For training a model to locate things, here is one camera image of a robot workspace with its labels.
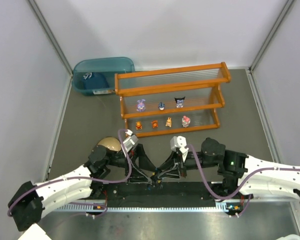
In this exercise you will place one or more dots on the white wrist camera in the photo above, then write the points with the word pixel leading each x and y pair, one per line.
pixel 179 142
pixel 130 141

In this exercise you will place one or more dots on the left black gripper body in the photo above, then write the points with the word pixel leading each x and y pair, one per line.
pixel 139 162

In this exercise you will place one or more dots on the blue cap in bin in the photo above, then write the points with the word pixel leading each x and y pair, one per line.
pixel 94 80

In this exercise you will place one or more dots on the beige round bowl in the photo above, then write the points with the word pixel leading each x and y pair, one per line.
pixel 110 143

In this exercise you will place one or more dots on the purple rabbit toy figure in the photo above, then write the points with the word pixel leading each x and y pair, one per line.
pixel 141 107

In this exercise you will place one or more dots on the black purple small toy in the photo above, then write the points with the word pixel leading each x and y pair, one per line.
pixel 179 101

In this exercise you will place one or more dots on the black spiky toy figure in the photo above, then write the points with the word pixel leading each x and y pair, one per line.
pixel 155 180

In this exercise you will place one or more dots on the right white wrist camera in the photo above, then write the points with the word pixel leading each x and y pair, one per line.
pixel 179 142

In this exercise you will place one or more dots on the blue small toy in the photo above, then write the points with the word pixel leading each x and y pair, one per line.
pixel 161 106

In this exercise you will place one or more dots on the orange wooden shelf rack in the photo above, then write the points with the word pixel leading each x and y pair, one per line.
pixel 200 85

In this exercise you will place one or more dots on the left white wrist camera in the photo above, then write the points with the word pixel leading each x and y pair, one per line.
pixel 130 141

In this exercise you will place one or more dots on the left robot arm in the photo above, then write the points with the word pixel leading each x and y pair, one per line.
pixel 33 201

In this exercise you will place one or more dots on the yellow bear toy figure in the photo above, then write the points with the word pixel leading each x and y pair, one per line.
pixel 138 126

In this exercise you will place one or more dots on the white object bottom left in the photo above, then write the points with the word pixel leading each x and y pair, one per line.
pixel 34 232

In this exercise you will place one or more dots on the grey slotted cable duct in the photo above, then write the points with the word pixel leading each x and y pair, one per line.
pixel 223 207

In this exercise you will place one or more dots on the orange tiger toy figure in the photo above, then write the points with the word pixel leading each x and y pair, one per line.
pixel 154 124

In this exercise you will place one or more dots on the pink rabbit toy figure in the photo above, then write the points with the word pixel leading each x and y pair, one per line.
pixel 185 121

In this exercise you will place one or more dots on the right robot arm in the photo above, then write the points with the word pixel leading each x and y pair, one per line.
pixel 242 174

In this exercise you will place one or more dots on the teal plastic bin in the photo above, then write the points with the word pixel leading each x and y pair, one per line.
pixel 106 66

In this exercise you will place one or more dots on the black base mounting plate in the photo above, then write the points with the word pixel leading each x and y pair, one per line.
pixel 144 195

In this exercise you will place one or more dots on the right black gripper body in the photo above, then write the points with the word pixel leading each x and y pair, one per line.
pixel 178 163

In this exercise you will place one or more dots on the tan rabbit toy figure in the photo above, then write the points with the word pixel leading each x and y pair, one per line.
pixel 168 122

